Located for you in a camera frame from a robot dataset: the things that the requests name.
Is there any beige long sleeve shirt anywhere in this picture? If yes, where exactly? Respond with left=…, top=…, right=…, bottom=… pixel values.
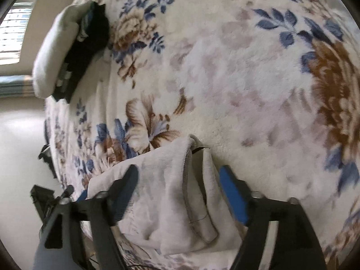
left=88, top=135, right=242, bottom=255

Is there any folded dark clothes stack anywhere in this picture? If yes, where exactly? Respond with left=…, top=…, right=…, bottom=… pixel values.
left=52, top=2, right=109, bottom=103

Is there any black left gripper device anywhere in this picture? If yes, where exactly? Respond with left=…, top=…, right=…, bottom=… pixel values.
left=31, top=185, right=74, bottom=227

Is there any floral fleece bed blanket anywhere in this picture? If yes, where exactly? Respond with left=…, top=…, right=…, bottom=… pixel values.
left=46, top=0, right=359, bottom=269

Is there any teal curtain left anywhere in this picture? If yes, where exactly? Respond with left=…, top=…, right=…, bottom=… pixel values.
left=0, top=75, right=35, bottom=99

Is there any folded white garment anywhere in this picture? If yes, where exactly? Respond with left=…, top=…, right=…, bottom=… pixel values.
left=32, top=1, right=92, bottom=99

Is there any barred window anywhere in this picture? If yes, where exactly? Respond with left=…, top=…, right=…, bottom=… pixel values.
left=1, top=0, right=36, bottom=65

